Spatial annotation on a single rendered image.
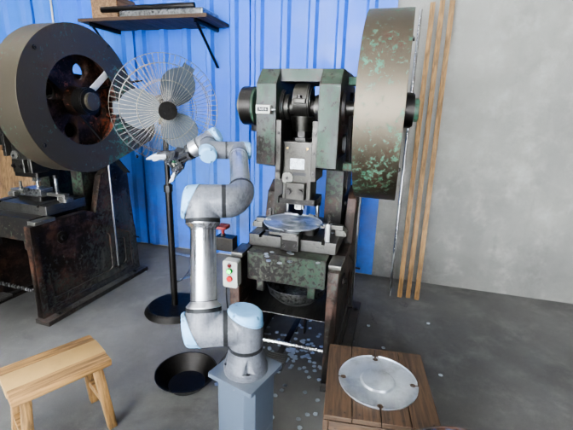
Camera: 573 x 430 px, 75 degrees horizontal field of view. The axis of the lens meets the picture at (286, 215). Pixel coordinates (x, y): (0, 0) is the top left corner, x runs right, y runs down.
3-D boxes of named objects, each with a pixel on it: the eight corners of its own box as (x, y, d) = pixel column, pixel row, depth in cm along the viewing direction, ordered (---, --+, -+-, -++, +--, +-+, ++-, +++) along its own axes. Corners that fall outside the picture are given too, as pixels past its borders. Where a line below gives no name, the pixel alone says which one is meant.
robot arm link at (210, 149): (225, 148, 154) (225, 136, 163) (197, 147, 152) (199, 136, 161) (225, 165, 159) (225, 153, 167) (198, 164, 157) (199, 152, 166)
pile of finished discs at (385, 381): (425, 416, 125) (425, 415, 125) (337, 403, 129) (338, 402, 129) (411, 361, 152) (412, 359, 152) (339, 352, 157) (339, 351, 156)
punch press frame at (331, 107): (324, 355, 185) (343, 63, 149) (243, 338, 197) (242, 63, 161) (345, 286, 259) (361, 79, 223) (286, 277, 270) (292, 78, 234)
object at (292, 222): (327, 217, 195) (327, 217, 195) (315, 235, 169) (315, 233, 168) (274, 212, 203) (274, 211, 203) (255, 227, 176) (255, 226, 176)
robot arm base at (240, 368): (250, 389, 121) (250, 363, 118) (214, 371, 128) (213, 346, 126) (275, 363, 133) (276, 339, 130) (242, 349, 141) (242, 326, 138)
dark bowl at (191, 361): (199, 412, 169) (198, 398, 167) (141, 397, 177) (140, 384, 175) (227, 369, 197) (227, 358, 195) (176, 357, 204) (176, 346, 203)
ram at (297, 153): (309, 202, 181) (311, 140, 173) (279, 200, 185) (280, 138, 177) (315, 194, 197) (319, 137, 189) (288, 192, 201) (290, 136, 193)
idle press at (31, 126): (60, 344, 213) (7, 2, 166) (-58, 311, 243) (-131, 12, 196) (201, 252, 354) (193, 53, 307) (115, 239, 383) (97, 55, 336)
